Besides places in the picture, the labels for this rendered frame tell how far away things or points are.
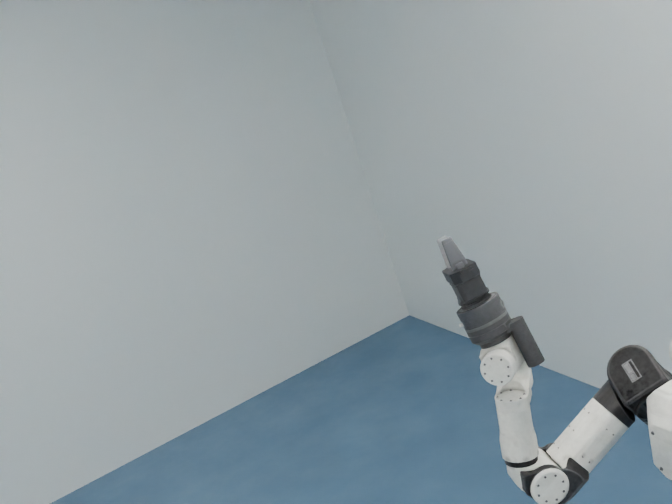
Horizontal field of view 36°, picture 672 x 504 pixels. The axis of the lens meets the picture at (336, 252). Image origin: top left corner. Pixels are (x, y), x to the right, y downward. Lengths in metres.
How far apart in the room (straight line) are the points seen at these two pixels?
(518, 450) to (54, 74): 3.72
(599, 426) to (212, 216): 3.75
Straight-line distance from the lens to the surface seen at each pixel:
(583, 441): 2.12
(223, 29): 5.58
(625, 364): 2.11
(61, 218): 5.36
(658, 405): 2.01
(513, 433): 2.07
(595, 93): 4.06
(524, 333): 2.00
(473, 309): 1.97
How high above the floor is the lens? 2.36
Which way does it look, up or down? 18 degrees down
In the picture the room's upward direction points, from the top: 19 degrees counter-clockwise
